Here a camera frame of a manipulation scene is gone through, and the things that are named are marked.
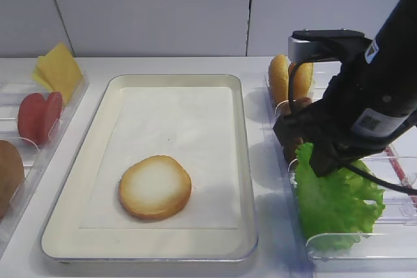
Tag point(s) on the yellow cheese slice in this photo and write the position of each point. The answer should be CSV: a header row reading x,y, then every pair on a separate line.
x,y
37,76
60,70

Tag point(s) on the clear right ingredient rack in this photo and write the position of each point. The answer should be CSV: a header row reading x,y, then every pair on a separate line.
x,y
389,249

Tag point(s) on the bun slice in rack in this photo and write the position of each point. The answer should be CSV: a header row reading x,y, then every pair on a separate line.
x,y
278,78
302,80

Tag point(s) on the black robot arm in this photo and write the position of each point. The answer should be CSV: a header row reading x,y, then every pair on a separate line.
x,y
367,105

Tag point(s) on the white tray liner paper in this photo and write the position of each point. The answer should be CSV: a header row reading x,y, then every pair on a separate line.
x,y
160,128

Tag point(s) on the bun slice rear in rack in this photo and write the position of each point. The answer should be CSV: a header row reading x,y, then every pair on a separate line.
x,y
278,78

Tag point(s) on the red tomato slice rear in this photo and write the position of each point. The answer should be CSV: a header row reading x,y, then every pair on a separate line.
x,y
52,114

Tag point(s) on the yellow cheese slice rear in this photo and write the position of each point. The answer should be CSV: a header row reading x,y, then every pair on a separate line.
x,y
37,76

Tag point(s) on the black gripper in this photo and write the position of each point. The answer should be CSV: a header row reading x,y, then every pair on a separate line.
x,y
334,143

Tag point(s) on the red tomato slice front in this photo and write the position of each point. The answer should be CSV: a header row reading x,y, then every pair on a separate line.
x,y
30,118

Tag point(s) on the toasted bun slice on tray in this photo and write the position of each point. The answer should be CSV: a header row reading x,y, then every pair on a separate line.
x,y
155,188

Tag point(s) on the brown meat patty rear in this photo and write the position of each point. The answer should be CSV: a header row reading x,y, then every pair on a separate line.
x,y
287,108

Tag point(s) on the red tomato slice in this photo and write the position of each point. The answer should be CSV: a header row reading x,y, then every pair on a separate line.
x,y
30,118
52,114

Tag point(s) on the yellow cheese slice front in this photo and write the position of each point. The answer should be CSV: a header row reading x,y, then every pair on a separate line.
x,y
60,70

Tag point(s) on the brown meat patty front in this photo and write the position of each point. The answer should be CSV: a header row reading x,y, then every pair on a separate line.
x,y
291,147

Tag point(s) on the bun slice front in rack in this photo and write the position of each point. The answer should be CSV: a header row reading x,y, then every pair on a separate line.
x,y
302,80

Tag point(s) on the red rack front strip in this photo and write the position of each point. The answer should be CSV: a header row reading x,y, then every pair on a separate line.
x,y
405,180

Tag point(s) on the cream serving tray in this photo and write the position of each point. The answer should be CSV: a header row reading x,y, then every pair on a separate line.
x,y
64,238

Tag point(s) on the brown meat patty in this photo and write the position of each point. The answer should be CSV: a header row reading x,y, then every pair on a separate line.
x,y
291,147
287,108

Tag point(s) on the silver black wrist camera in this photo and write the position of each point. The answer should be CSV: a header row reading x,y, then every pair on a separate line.
x,y
316,46

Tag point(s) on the green lettuce leaf in rack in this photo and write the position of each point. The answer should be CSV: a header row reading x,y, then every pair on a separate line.
x,y
334,210

